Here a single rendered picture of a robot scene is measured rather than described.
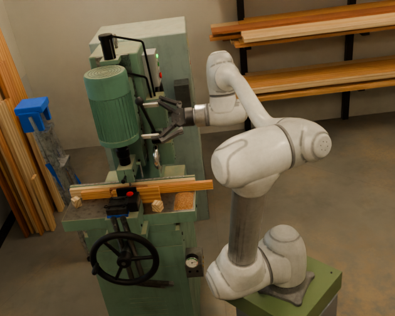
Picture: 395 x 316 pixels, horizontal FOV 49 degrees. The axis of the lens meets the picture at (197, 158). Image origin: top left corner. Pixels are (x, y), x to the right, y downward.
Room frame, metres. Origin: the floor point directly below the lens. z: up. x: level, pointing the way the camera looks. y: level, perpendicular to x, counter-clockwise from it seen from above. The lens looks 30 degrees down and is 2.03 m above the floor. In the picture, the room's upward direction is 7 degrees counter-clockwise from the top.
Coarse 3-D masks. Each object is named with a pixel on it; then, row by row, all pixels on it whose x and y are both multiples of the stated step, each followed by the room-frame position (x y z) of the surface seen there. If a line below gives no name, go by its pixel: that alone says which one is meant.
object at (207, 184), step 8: (160, 184) 1.70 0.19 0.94; (168, 184) 1.69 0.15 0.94; (176, 184) 1.68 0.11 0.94; (184, 184) 1.68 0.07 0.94; (192, 184) 1.67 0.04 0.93; (200, 184) 1.67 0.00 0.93; (208, 184) 1.67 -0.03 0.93; (88, 192) 1.71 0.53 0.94; (96, 192) 1.71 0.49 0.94; (104, 192) 1.71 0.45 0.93; (160, 192) 1.68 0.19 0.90; (168, 192) 1.68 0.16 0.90
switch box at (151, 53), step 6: (150, 54) 1.96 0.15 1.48; (144, 60) 1.97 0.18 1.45; (150, 60) 1.96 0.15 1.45; (156, 60) 1.99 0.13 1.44; (144, 66) 1.97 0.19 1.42; (150, 66) 1.96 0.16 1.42; (156, 66) 1.97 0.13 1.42; (144, 72) 1.97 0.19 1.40; (150, 72) 1.96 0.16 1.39; (156, 72) 1.96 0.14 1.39; (156, 78) 1.96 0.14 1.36; (150, 84) 1.96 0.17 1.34; (156, 84) 1.96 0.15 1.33
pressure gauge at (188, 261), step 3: (189, 255) 1.47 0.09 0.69; (192, 255) 1.47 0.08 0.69; (195, 255) 1.47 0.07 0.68; (186, 258) 1.47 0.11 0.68; (189, 258) 1.46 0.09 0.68; (192, 258) 1.46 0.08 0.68; (195, 258) 1.45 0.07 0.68; (198, 258) 1.47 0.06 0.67; (186, 261) 1.46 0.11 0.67; (189, 261) 1.46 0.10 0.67; (192, 261) 1.46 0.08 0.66; (195, 261) 1.46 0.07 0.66; (198, 261) 1.45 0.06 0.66; (186, 264) 1.46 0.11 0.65; (189, 264) 1.46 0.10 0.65; (192, 264) 1.46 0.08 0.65; (195, 264) 1.46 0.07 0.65; (198, 264) 1.45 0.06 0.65; (189, 267) 1.46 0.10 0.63; (192, 267) 1.46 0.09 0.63
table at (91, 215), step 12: (84, 204) 1.68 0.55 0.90; (96, 204) 1.66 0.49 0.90; (144, 204) 1.61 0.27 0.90; (168, 204) 1.59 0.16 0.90; (72, 216) 1.59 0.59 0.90; (84, 216) 1.58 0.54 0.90; (96, 216) 1.57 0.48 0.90; (144, 216) 1.54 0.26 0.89; (156, 216) 1.53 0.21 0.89; (168, 216) 1.53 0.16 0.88; (180, 216) 1.52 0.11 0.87; (192, 216) 1.52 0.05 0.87; (72, 228) 1.56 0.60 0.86; (84, 228) 1.56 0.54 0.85; (96, 228) 1.55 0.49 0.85; (144, 228) 1.48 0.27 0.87
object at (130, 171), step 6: (132, 156) 1.77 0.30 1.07; (132, 162) 1.71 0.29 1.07; (120, 168) 1.67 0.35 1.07; (126, 168) 1.67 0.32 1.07; (132, 168) 1.67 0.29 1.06; (120, 174) 1.66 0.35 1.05; (126, 174) 1.66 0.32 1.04; (132, 174) 1.65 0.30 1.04; (120, 180) 1.66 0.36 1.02; (126, 180) 1.66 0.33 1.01; (132, 180) 1.65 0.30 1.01
